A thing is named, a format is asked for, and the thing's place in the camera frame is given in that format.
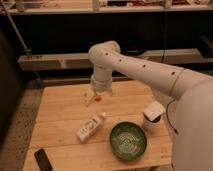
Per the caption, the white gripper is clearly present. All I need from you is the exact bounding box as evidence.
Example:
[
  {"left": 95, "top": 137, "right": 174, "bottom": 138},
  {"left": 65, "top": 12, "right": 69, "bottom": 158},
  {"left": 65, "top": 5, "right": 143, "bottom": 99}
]
[{"left": 84, "top": 77, "right": 113, "bottom": 107}]

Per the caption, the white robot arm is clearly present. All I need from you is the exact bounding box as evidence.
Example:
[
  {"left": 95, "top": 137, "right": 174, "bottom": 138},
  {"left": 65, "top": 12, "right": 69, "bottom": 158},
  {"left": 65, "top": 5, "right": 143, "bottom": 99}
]
[{"left": 85, "top": 41, "right": 213, "bottom": 171}]

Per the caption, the orange carrot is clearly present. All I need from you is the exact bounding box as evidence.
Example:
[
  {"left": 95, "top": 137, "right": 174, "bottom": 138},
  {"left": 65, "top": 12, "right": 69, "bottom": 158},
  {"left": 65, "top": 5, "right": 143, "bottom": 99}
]
[{"left": 95, "top": 96, "right": 101, "bottom": 101}]

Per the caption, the white plastic bottle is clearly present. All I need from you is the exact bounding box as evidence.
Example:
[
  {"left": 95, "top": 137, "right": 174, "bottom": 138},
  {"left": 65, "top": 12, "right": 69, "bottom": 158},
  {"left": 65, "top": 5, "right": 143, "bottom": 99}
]
[{"left": 76, "top": 112, "right": 106, "bottom": 143}]

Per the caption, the green bowl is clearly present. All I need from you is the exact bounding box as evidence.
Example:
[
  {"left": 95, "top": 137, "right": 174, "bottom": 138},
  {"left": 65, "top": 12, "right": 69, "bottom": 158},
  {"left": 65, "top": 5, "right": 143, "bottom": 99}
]
[{"left": 109, "top": 122, "right": 147, "bottom": 161}]

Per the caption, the metal pole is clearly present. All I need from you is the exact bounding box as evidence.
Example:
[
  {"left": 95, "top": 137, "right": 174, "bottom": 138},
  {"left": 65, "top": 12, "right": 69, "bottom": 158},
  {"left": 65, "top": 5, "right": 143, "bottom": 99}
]
[{"left": 0, "top": 0, "right": 32, "bottom": 58}]

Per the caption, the black phone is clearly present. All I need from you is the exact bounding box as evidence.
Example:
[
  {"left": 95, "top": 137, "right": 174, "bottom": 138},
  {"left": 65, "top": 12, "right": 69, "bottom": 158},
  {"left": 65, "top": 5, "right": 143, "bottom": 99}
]
[{"left": 34, "top": 149, "right": 53, "bottom": 171}]

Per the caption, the metal shelf rail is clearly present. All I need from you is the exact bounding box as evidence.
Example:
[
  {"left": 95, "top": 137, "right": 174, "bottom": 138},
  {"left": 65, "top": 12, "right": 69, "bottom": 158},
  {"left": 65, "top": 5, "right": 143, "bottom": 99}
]
[{"left": 18, "top": 48, "right": 213, "bottom": 71}]

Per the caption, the black floor cable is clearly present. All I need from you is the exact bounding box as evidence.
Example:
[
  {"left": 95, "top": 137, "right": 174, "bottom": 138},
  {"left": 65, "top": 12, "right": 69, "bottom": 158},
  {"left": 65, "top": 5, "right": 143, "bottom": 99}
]
[{"left": 165, "top": 99, "right": 178, "bottom": 135}]

